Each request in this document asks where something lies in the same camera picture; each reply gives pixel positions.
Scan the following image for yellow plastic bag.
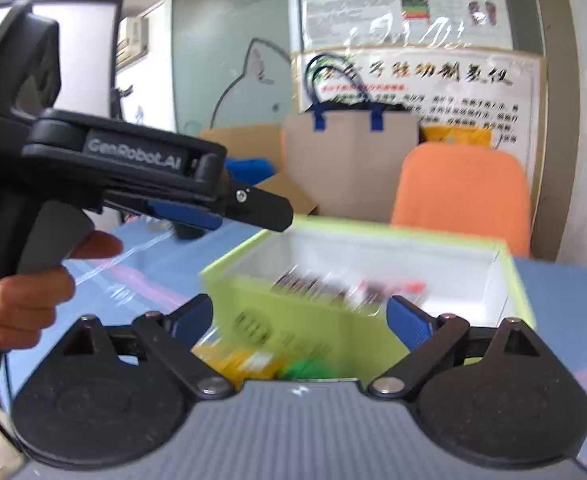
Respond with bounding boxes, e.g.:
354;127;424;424
421;125;492;148

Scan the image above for green cardboard box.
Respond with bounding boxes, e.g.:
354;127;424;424
201;217;536;382

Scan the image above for person left hand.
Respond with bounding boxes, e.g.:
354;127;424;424
0;230;123;351

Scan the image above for white softbox panel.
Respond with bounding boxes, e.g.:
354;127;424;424
0;0;124;126

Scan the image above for yellow cake snack pack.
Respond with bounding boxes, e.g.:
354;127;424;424
191;328;286;388

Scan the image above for green snack pack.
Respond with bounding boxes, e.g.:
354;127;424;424
277;359;333;382

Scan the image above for wall air conditioner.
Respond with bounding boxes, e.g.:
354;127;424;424
116;16;149;70

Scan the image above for brown paper bag blue handles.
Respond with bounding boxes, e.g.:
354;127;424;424
282;52;420;223

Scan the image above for blue plastic chair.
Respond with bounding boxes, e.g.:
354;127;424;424
225;157;276;186

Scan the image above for brown nuts snack bag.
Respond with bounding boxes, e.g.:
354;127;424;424
272;266;427;313

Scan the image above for brown cardboard box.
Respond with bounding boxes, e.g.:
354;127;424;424
200;124;317;216

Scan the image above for orange chair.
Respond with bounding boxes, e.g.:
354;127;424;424
391;142;531;258

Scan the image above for scientific wall poster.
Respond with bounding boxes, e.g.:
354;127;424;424
289;0;514;50

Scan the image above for chinese text poster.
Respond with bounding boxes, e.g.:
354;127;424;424
292;47;547;188

